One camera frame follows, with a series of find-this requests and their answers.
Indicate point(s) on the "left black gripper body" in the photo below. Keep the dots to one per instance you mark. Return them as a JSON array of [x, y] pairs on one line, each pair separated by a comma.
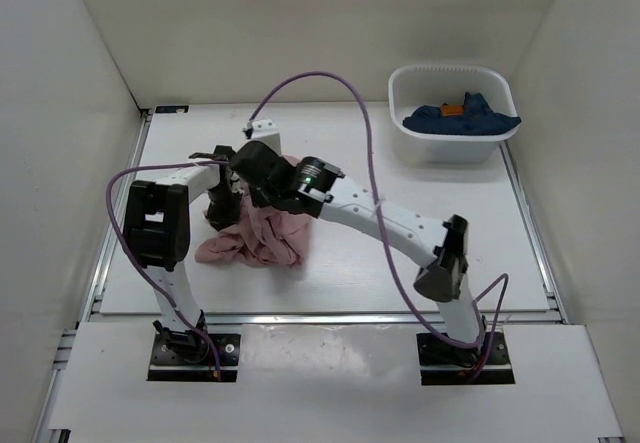
[[223, 206]]

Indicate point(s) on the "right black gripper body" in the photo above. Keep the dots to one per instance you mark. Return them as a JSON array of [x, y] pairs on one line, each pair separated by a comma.
[[262, 198]]

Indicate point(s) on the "pink trousers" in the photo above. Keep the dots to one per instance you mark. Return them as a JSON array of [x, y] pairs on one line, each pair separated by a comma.
[[260, 237]]

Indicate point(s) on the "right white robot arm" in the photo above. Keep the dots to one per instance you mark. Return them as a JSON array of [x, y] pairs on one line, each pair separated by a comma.
[[321, 190]]

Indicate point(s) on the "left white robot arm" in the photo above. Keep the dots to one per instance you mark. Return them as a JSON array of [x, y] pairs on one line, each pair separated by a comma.
[[157, 232]]

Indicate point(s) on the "dark blue trousers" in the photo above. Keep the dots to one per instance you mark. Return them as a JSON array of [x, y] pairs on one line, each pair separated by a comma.
[[474, 117]]

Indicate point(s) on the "black corner label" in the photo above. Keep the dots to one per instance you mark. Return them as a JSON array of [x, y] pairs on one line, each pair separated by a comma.
[[171, 109]]

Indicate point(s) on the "white plastic basket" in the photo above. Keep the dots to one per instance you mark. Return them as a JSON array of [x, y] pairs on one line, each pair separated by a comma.
[[434, 84]]

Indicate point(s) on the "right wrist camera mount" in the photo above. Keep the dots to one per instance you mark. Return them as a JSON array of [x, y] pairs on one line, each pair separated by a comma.
[[265, 131]]

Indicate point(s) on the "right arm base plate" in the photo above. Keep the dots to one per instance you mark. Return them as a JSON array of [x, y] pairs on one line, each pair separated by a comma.
[[443, 365]]

